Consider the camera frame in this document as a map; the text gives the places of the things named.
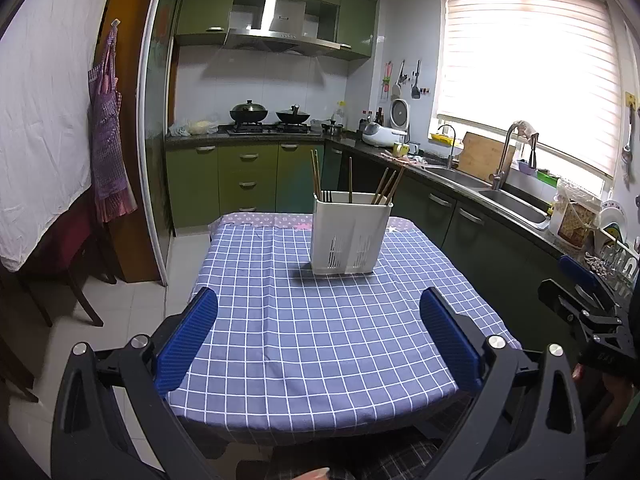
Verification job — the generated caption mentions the reddish brown chopstick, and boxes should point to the reddish brown chopstick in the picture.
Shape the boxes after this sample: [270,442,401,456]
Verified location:
[385,167,406,206]

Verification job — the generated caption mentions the brown chopstick group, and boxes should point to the brown chopstick group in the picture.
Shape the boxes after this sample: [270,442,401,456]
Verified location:
[371,167,390,205]

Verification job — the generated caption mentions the brown wooden chopstick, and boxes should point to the brown wooden chopstick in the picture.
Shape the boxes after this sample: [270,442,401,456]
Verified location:
[348,156,354,204]

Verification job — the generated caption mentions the black plastic fork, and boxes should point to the black plastic fork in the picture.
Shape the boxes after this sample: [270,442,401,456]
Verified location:
[321,190,333,203]

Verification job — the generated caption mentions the light bamboo chopstick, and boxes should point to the light bamboo chopstick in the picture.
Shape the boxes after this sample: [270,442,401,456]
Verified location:
[312,149,322,202]
[310,148,320,200]

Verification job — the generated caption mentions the dark brown chopstick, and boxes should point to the dark brown chopstick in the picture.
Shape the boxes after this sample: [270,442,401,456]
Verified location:
[376,170,399,205]

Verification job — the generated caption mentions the steel kitchen sink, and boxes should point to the steel kitchen sink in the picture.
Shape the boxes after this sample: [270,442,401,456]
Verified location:
[426,167,550,231]

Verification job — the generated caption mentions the right hand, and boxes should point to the right hand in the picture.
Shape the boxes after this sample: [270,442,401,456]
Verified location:
[572,363,636,430]

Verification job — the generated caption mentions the left hand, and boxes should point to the left hand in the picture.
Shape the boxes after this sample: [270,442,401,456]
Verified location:
[292,467,330,480]

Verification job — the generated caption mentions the blue checkered tablecloth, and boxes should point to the blue checkered tablecloth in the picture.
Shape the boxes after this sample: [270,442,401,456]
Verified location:
[167,214,508,444]

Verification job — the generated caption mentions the dark wooden chair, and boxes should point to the dark wooden chair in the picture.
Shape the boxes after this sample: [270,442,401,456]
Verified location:
[1,190,117,327]

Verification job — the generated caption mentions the white plastic utensil holder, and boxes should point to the white plastic utensil holder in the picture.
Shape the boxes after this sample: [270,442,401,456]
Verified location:
[310,191,393,275]

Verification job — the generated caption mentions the purple apron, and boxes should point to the purple apron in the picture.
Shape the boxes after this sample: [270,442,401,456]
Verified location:
[88,20,137,223]

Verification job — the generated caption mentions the green lower cabinets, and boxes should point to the green lower cabinets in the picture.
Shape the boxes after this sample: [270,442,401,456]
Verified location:
[166,142,342,230]

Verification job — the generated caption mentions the small curved faucet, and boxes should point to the small curved faucet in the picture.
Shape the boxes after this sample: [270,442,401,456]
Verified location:
[437,122,457,169]

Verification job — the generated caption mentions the wooden cutting board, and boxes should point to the wooden cutting board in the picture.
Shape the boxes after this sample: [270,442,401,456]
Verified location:
[458,131,515,183]

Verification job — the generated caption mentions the glass sliding door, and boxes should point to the glass sliding door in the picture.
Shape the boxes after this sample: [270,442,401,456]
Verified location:
[136,0,179,285]

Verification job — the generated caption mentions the steel sink faucet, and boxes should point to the steel sink faucet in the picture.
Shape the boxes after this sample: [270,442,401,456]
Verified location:
[490,120,538,191]

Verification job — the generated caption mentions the plastic bag on counter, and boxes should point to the plastic bag on counter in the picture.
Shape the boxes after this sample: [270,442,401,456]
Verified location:
[168,114,221,138]

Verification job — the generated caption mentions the white rice cooker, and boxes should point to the white rice cooker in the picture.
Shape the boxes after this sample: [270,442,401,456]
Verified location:
[362,122,407,148]

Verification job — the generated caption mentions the black wok with lid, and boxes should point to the black wok with lid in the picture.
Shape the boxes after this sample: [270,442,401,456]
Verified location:
[230,100,268,125]

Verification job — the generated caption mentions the small black pot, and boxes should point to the small black pot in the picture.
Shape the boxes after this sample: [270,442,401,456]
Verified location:
[321,119,343,136]

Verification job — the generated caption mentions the black wok right burner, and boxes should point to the black wok right burner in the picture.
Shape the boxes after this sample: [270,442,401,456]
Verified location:
[277,105,310,125]

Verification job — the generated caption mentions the window roller blind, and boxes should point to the window roller blind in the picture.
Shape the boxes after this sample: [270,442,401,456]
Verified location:
[435,0,622,174]

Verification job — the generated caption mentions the white hanging sheet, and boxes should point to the white hanging sheet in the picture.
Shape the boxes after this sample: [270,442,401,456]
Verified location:
[0,0,106,272]

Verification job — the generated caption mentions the steel range hood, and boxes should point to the steel range hood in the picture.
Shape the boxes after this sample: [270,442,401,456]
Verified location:
[224,0,343,58]

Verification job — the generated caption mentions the round white wall appliance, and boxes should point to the round white wall appliance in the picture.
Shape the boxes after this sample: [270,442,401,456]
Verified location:
[390,99,410,131]

